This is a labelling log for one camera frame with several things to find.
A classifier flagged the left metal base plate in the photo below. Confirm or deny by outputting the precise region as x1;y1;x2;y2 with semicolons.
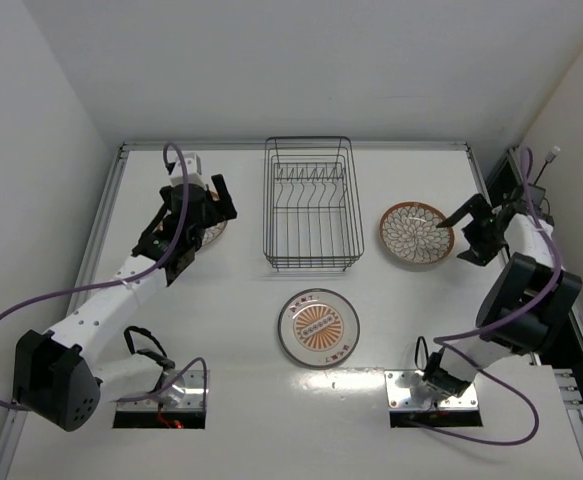
116;370;208;414

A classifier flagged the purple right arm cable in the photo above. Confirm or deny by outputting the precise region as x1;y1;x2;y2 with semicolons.
410;146;566;446

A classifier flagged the sunburst pattern plate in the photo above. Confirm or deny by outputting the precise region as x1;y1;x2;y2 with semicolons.
277;288;361;370

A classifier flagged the metal base plate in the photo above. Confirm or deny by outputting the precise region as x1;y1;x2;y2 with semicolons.
384;369;479;413
116;370;208;414

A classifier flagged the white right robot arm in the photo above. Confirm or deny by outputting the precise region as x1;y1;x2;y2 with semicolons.
422;194;582;397

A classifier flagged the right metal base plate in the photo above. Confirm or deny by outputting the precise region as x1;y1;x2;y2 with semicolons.
384;369;479;413

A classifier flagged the brown floral pattern plate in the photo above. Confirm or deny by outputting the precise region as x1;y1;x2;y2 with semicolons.
379;201;455;266

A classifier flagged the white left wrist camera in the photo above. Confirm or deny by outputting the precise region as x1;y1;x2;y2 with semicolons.
167;152;205;188

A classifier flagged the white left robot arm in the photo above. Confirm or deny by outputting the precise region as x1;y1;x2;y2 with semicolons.
13;174;237;432

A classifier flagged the black wire dish rack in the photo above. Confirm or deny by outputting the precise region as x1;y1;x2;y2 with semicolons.
263;136;365;271

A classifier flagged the brown lattice pattern plate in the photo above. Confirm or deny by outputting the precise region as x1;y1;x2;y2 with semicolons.
198;190;229;248

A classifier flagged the aluminium table frame rail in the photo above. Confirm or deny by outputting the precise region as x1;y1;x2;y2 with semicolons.
119;137;471;152

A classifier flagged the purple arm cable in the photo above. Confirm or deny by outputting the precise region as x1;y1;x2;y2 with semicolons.
0;142;208;412
410;146;566;446

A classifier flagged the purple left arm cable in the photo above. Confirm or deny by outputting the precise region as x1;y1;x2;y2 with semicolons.
0;142;208;412

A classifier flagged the black cable with white plug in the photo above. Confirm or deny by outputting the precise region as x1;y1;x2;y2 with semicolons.
533;145;562;187

